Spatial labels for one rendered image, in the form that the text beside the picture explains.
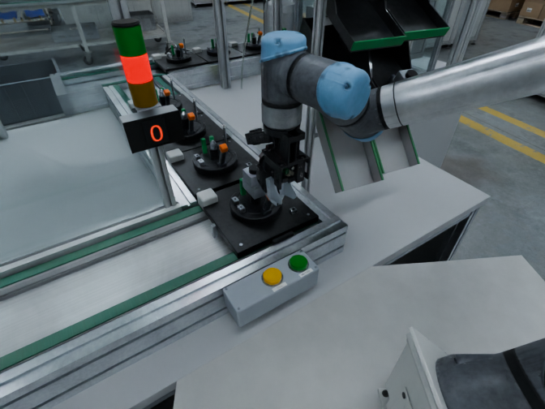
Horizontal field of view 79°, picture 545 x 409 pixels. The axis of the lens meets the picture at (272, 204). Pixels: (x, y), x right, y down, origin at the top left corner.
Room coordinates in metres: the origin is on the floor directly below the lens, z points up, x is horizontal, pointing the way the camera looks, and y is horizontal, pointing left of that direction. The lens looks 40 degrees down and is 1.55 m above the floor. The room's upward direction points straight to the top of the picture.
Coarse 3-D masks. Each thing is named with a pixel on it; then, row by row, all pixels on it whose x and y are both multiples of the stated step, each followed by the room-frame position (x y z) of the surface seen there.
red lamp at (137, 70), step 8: (120, 56) 0.66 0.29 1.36; (144, 56) 0.67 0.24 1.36; (128, 64) 0.65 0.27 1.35; (136, 64) 0.65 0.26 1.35; (144, 64) 0.66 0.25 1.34; (128, 72) 0.65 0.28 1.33; (136, 72) 0.65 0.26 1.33; (144, 72) 0.66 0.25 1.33; (128, 80) 0.65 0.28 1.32; (136, 80) 0.65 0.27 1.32; (144, 80) 0.65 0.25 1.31
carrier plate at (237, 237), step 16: (224, 192) 0.74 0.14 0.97; (208, 208) 0.67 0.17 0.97; (224, 208) 0.67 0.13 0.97; (288, 208) 0.67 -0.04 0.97; (304, 208) 0.67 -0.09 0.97; (224, 224) 0.61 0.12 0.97; (240, 224) 0.61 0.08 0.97; (272, 224) 0.61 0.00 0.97; (288, 224) 0.61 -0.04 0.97; (304, 224) 0.61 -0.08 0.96; (240, 240) 0.55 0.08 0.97; (256, 240) 0.55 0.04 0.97; (240, 256) 0.51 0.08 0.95
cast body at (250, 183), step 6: (246, 168) 0.69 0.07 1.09; (252, 168) 0.67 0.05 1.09; (246, 174) 0.67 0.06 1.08; (252, 174) 0.66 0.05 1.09; (246, 180) 0.67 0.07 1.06; (252, 180) 0.65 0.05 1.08; (246, 186) 0.67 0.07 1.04; (252, 186) 0.65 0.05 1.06; (258, 186) 0.66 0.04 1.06; (252, 192) 0.64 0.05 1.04; (258, 192) 0.64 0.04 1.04
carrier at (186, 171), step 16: (224, 128) 0.94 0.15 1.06; (208, 144) 1.01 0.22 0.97; (176, 160) 0.90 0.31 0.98; (192, 160) 0.88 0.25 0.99; (208, 160) 0.88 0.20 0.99; (240, 160) 0.91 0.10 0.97; (256, 160) 0.91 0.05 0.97; (192, 176) 0.82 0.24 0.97; (208, 176) 0.82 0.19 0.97; (224, 176) 0.82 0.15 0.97; (240, 176) 0.82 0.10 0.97; (192, 192) 0.74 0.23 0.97
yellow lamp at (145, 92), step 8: (152, 80) 0.67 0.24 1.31; (136, 88) 0.65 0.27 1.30; (144, 88) 0.65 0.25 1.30; (152, 88) 0.67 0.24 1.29; (136, 96) 0.65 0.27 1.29; (144, 96) 0.65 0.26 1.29; (152, 96) 0.66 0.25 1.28; (136, 104) 0.65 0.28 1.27; (144, 104) 0.65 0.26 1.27; (152, 104) 0.66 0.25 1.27
